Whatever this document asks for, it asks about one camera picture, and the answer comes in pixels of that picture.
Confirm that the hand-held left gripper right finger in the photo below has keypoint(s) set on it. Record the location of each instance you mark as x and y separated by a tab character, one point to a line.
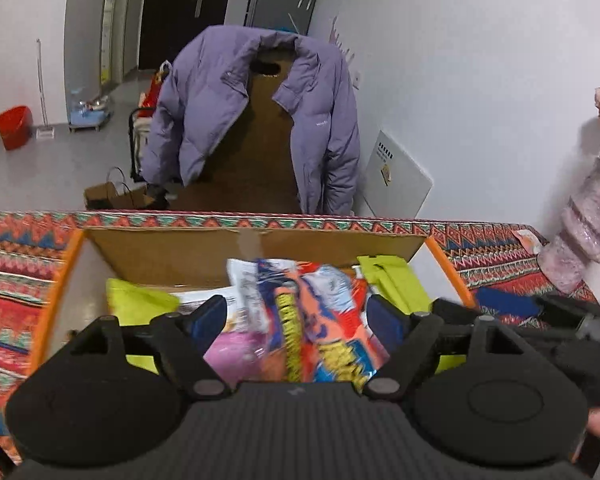
385	319

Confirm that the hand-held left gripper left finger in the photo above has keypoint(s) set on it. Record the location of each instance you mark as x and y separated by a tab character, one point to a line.
207	319

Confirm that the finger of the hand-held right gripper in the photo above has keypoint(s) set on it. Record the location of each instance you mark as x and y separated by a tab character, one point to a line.
505	303
455	312

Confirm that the short green snack packet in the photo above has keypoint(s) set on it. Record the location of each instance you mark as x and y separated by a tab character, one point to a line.
395	280

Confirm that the pink snack packet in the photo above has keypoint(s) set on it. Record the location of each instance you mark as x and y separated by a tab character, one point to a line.
235	356

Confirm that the pile of mixed snack packets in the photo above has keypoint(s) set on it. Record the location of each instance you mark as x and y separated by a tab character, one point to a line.
245	280

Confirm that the orange and blue snack packet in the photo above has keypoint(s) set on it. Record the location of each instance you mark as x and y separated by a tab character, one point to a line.
325	320

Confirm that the red printed cardboard box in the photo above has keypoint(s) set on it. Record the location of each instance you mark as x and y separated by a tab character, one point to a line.
180	255

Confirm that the long green snack bar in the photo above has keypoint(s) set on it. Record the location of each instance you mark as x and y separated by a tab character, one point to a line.
140	297

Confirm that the pale pink wrapper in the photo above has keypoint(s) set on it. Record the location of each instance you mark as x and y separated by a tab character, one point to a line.
528	242

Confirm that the pink textured vase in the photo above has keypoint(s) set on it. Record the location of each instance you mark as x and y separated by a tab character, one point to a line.
580	225

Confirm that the white panel board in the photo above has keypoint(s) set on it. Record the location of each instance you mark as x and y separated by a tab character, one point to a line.
400	175

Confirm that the brown paper bag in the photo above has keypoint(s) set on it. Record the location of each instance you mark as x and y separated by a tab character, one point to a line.
110	197

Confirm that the brown wooden chair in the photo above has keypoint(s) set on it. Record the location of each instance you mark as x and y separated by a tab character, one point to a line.
260	150

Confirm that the black trolley cart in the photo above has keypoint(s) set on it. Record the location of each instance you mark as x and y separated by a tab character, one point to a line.
136	145

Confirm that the purple puffer jacket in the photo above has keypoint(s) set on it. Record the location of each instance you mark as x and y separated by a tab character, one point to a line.
195	110

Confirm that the blue pet feeding station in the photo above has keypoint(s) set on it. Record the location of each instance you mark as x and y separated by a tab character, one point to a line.
90	115

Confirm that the red shopping bag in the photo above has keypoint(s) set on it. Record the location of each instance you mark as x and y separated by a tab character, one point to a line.
156	87

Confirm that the white flat mop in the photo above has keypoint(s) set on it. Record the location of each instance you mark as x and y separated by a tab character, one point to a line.
42	110

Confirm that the red plastic bucket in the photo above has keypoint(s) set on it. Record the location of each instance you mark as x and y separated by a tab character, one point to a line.
14	127

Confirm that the black entrance door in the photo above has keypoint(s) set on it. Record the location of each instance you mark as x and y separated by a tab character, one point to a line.
180	25

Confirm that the glass sliding door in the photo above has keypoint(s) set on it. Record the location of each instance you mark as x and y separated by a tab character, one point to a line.
112	20

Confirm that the pink wall decoration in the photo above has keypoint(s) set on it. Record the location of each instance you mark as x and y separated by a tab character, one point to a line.
341	42

